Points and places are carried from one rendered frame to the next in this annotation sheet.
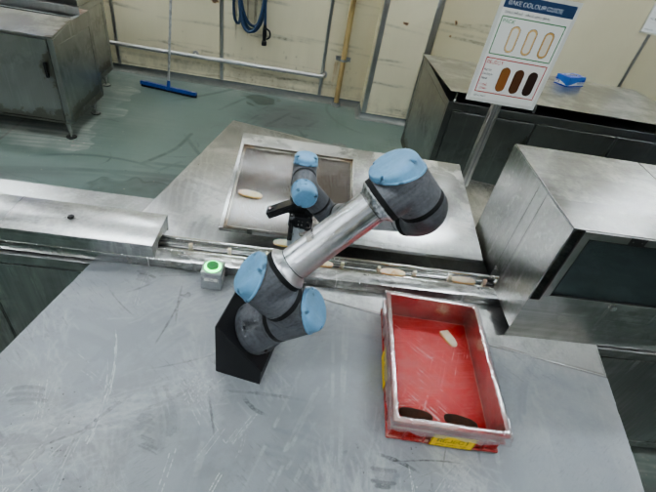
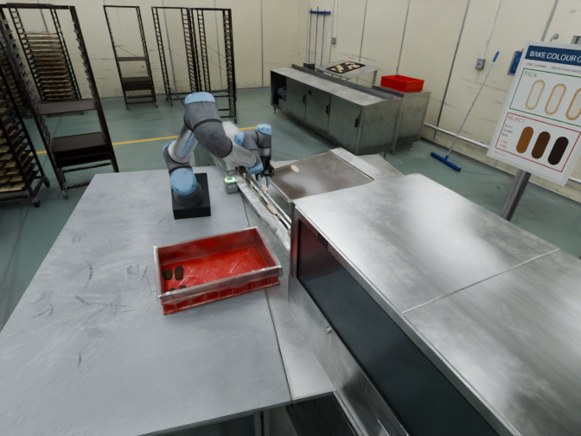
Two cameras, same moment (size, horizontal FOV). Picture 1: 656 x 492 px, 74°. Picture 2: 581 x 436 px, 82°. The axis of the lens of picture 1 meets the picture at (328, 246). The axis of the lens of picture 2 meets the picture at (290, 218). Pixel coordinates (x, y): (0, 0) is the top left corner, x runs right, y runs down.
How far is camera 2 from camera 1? 1.72 m
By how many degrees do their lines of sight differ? 56
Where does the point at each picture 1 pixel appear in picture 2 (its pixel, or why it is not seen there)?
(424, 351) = (233, 267)
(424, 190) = (192, 112)
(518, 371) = (251, 323)
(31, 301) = not seen: hidden behind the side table
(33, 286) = not seen: hidden behind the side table
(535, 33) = (563, 88)
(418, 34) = not seen: outside the picture
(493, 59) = (513, 115)
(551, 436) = (192, 349)
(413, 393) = (194, 269)
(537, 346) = (291, 334)
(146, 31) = (456, 123)
